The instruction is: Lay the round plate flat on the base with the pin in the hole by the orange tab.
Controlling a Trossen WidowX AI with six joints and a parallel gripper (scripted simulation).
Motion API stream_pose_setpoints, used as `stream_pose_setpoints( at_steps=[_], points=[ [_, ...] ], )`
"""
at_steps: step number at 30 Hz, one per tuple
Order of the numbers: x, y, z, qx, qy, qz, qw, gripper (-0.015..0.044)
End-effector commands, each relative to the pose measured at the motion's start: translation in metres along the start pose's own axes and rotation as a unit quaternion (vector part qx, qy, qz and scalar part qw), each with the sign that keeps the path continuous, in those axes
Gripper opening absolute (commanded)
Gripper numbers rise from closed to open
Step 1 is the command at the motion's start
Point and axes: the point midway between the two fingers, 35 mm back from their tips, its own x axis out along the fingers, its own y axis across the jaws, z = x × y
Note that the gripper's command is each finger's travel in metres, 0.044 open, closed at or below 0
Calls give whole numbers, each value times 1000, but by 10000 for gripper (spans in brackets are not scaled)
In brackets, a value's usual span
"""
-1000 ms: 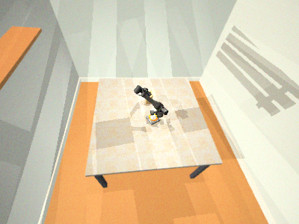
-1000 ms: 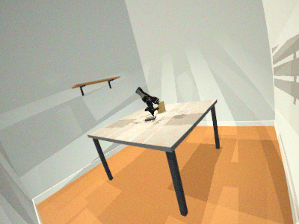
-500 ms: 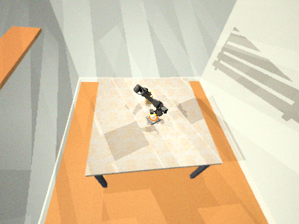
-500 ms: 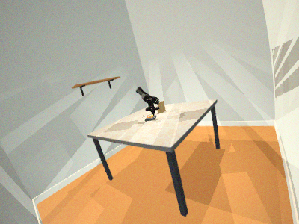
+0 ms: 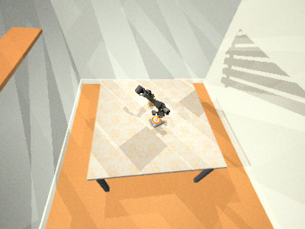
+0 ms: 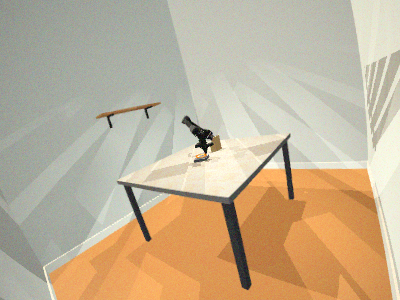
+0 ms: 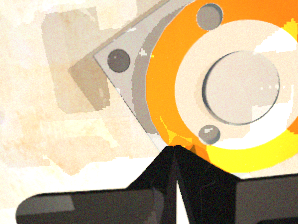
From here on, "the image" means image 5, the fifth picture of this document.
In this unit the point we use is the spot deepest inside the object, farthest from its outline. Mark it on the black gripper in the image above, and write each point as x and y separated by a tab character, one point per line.
154	112

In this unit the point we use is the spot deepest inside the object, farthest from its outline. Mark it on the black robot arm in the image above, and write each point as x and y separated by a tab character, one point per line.
159	105

